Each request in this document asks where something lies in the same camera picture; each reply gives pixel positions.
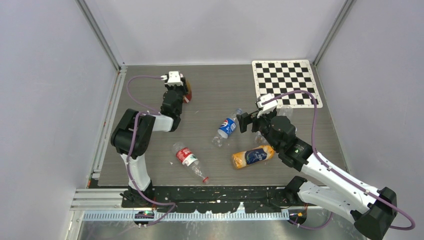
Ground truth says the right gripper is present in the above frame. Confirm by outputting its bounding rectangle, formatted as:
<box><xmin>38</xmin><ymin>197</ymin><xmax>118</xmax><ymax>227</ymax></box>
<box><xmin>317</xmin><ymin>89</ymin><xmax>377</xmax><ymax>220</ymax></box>
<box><xmin>236</xmin><ymin>107</ymin><xmax>281</xmax><ymax>152</ymax></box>

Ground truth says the yellow red label bottle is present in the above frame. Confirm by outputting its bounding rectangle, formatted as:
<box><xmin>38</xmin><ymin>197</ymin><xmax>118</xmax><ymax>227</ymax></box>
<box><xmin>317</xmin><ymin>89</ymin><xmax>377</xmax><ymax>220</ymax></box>
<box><xmin>183</xmin><ymin>79</ymin><xmax>192</xmax><ymax>104</ymax></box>

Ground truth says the crushed Pepsi bottle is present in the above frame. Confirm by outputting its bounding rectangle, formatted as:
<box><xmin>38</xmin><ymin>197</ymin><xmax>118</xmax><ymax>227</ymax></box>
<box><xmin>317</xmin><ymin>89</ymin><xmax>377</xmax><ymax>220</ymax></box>
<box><xmin>212</xmin><ymin>108</ymin><xmax>242</xmax><ymax>148</ymax></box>

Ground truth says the red label water bottle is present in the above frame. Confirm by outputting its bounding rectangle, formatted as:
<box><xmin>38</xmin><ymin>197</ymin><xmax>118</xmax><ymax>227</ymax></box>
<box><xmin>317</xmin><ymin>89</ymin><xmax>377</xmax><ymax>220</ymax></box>
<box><xmin>172</xmin><ymin>142</ymin><xmax>210</xmax><ymax>184</ymax></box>

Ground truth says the clear plastic bottle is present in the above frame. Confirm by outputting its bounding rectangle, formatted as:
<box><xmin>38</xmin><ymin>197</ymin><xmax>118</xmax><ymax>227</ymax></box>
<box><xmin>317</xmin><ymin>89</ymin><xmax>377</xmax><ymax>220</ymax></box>
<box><xmin>277</xmin><ymin>105</ymin><xmax>294</xmax><ymax>120</ymax></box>

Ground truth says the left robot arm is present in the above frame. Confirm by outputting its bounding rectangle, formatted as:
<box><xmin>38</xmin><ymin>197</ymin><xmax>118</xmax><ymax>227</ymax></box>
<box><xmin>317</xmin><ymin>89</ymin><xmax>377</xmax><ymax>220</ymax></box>
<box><xmin>110</xmin><ymin>78</ymin><xmax>191</xmax><ymax>207</ymax></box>

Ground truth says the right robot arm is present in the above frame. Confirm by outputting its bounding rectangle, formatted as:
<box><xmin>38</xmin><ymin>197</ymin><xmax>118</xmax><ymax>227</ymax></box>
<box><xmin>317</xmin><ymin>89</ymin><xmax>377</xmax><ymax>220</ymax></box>
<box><xmin>236</xmin><ymin>111</ymin><xmax>398</xmax><ymax>240</ymax></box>

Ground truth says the orange blue label bottle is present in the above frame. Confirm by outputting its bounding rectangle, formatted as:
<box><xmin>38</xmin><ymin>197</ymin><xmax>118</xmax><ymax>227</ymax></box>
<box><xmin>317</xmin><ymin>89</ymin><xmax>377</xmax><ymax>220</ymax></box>
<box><xmin>230</xmin><ymin>145</ymin><xmax>276</xmax><ymax>169</ymax></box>

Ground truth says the checkerboard calibration mat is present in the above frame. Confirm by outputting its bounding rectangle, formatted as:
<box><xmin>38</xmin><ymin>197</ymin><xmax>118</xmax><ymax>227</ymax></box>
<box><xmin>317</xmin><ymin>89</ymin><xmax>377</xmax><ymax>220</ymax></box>
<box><xmin>251</xmin><ymin>59</ymin><xmax>323</xmax><ymax>108</ymax></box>

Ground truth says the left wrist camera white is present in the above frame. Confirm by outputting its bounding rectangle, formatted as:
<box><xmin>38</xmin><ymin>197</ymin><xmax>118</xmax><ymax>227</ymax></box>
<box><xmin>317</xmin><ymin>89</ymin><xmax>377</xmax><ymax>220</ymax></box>
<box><xmin>160</xmin><ymin>71</ymin><xmax>184</xmax><ymax>87</ymax></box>

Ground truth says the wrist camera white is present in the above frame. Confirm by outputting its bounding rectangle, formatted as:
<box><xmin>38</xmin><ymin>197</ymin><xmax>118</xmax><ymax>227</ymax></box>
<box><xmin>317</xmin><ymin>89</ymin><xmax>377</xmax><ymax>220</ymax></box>
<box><xmin>160</xmin><ymin>71</ymin><xmax>184</xmax><ymax>87</ymax></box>
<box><xmin>256</xmin><ymin>93</ymin><xmax>278</xmax><ymax>119</ymax></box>

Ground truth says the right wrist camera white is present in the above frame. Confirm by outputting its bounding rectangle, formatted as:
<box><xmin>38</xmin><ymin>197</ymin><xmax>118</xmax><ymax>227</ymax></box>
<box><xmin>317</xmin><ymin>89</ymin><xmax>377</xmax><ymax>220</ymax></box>
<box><xmin>256</xmin><ymin>93</ymin><xmax>278</xmax><ymax>119</ymax></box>

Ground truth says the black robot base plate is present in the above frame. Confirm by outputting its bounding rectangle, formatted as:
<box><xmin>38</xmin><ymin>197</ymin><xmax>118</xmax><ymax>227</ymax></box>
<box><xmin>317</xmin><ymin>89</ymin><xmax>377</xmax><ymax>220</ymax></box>
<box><xmin>120</xmin><ymin>186</ymin><xmax>305</xmax><ymax>214</ymax></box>

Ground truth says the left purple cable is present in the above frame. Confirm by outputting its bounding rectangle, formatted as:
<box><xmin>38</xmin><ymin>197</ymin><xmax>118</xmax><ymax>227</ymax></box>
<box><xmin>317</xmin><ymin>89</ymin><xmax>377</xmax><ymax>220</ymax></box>
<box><xmin>125</xmin><ymin>75</ymin><xmax>176</xmax><ymax>227</ymax></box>

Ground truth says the purple cable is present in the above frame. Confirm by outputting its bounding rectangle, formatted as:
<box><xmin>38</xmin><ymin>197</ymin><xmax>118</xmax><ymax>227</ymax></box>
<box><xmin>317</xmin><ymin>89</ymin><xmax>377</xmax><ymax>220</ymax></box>
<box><xmin>261</xmin><ymin>89</ymin><xmax>417</xmax><ymax>232</ymax></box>
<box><xmin>125</xmin><ymin>75</ymin><xmax>176</xmax><ymax>227</ymax></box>

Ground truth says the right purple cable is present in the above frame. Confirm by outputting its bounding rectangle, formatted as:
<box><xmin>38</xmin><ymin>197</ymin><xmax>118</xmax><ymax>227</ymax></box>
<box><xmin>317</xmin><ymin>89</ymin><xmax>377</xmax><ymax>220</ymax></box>
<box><xmin>261</xmin><ymin>89</ymin><xmax>417</xmax><ymax>232</ymax></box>

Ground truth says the aluminium slotted rail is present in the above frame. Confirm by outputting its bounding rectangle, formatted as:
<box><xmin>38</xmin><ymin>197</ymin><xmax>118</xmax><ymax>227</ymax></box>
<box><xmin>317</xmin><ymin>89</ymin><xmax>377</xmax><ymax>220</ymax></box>
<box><xmin>82</xmin><ymin>209</ymin><xmax>290</xmax><ymax>222</ymax></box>

